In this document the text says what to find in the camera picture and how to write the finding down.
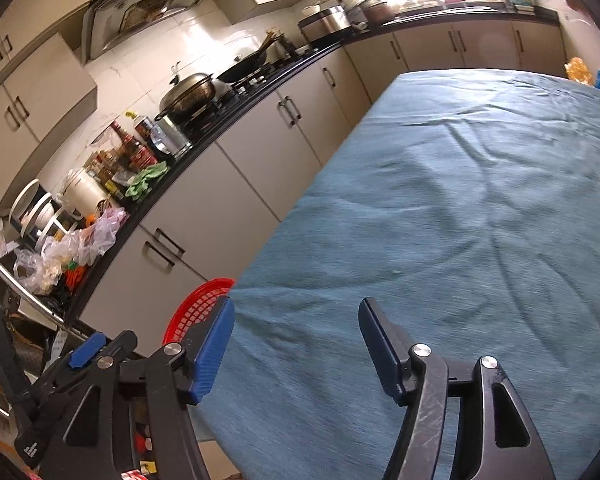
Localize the sauce bottles group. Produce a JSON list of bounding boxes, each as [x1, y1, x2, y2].
[[83, 110, 175, 206]]

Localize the steel pot with lid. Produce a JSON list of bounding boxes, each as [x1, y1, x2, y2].
[[155, 73, 216, 124]]

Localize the beige upper wall cabinets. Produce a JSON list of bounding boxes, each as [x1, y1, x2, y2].
[[0, 0, 304, 208]]

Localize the blue table cloth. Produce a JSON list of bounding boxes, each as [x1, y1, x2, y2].
[[190, 70, 600, 479]]

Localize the silver rice cooker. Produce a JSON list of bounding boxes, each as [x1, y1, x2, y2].
[[298, 4, 352, 44]]

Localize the red plastic basket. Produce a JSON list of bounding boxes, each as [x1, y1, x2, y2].
[[162, 278, 235, 344]]

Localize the black wok pan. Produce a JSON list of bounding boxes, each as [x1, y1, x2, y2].
[[216, 32, 278, 84]]

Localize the beige kitchen base cabinets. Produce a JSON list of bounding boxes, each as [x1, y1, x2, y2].
[[67, 7, 566, 350]]

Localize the clear plastic bags pile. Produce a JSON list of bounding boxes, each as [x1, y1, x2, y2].
[[0, 207, 128, 296]]

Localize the range hood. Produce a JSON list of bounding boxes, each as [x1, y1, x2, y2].
[[81, 0, 200, 64]]

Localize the yellow plastic bag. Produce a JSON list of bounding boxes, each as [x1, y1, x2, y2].
[[565, 56, 594, 87]]

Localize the white dish rack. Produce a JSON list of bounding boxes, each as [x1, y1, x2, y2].
[[7, 179, 79, 252]]

